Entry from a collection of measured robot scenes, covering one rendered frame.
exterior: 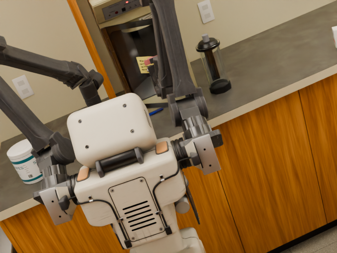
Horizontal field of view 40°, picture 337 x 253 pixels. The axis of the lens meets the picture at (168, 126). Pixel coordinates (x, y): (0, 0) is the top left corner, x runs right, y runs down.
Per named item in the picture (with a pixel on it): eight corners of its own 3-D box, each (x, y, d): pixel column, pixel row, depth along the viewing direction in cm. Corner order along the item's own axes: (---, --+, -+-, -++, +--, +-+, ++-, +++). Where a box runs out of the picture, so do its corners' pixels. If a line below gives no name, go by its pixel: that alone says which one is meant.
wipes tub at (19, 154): (23, 173, 203) (7, 146, 196) (51, 161, 204) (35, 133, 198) (22, 188, 192) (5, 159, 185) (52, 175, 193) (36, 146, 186)
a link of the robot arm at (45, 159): (40, 177, 134) (52, 169, 131) (35, 146, 138) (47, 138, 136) (64, 181, 141) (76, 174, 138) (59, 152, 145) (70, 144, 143)
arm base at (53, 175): (31, 198, 128) (72, 184, 127) (27, 171, 131) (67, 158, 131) (45, 206, 135) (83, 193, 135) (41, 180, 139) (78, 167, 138)
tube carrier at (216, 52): (209, 84, 217) (196, 42, 208) (231, 79, 215) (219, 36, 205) (208, 95, 208) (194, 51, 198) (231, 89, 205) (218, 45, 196)
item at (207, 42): (199, 47, 208) (195, 33, 205) (219, 41, 205) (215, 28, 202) (197, 55, 200) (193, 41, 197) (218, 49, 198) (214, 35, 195)
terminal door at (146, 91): (136, 108, 212) (102, 27, 193) (193, 105, 195) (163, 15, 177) (135, 109, 211) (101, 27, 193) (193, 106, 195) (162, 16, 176)
